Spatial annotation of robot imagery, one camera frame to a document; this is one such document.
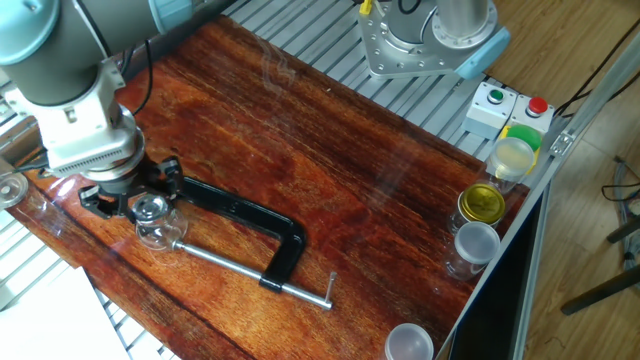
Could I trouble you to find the black side panel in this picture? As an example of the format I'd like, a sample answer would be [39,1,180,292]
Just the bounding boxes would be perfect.
[443,184,552,360]

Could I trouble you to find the black floor cable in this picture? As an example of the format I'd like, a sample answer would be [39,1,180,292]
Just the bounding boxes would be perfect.
[552,17,640,119]

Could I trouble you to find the white paper sheet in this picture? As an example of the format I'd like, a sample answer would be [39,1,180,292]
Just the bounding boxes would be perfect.
[0,266,132,360]

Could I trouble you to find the glass jar with translucent lid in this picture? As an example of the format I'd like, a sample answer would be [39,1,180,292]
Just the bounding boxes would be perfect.
[482,136,536,196]

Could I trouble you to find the glossy red-brown wooden board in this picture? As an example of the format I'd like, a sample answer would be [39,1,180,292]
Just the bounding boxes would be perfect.
[9,14,531,360]

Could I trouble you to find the black C-clamp with steel screw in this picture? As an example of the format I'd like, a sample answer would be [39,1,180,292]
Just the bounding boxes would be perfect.
[149,169,339,312]

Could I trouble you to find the dark furniture leg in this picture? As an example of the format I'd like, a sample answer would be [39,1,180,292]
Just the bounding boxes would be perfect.
[559,264,640,317]
[605,214,640,245]

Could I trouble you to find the grey box with green button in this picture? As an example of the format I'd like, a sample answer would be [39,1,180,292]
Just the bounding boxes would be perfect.
[460,81,519,140]

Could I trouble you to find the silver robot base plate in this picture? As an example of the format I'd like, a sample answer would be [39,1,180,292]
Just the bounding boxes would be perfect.
[357,0,489,80]

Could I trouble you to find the glass jar with white lid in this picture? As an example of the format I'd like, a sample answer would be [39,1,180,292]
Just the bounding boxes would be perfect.
[442,221,502,282]
[383,322,435,360]

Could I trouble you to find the black and blue gripper cables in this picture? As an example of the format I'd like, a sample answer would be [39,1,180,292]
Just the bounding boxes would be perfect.
[117,38,154,117]

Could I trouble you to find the aluminium frame post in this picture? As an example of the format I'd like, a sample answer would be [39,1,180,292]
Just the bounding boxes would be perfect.
[547,29,640,157]

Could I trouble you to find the yellow box with green button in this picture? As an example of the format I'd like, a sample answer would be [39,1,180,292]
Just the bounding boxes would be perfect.
[497,123,544,176]

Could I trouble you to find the grey floor cable bundle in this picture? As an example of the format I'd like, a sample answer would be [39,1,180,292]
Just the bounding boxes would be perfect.
[601,157,640,261]

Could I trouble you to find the small clear glass jar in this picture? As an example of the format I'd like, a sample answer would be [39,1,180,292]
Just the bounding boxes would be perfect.
[130,193,190,252]

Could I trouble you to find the clear lidless glass jar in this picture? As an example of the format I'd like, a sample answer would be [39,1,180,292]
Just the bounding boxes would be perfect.
[0,157,30,211]

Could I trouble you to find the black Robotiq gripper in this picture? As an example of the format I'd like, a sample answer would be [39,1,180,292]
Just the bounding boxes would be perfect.
[78,156,185,222]

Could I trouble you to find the yellow round lid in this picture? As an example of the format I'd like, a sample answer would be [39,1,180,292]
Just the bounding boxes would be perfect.
[448,182,507,236]

